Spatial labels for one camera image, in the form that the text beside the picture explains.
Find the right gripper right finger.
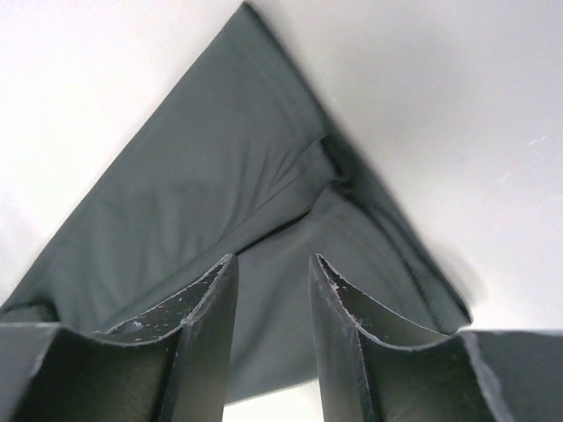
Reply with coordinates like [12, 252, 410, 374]
[309, 255, 562, 421]

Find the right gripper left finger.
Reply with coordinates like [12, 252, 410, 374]
[1, 255, 238, 421]

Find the black t shirt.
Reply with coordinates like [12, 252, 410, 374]
[1, 4, 471, 402]

